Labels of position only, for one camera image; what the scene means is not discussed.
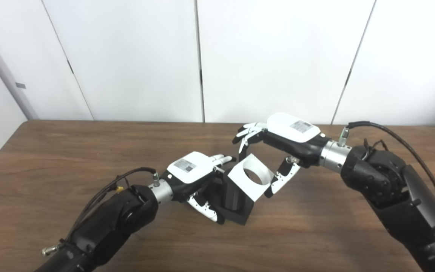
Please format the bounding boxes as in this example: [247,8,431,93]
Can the white square piece with hole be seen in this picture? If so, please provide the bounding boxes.
[227,153,275,202]

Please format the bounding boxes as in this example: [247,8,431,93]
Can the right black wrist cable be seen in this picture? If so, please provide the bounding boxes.
[338,121,435,236]

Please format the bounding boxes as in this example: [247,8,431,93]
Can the gray wall corner post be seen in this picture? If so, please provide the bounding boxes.
[0,17,39,121]

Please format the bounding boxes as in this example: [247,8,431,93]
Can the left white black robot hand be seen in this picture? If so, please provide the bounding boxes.
[149,151,237,225]

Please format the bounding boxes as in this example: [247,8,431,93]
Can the black cylinder peg with base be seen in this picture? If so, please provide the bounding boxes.
[199,178,256,226]

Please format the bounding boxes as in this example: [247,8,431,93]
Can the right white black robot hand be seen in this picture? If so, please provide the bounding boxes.
[233,113,352,199]

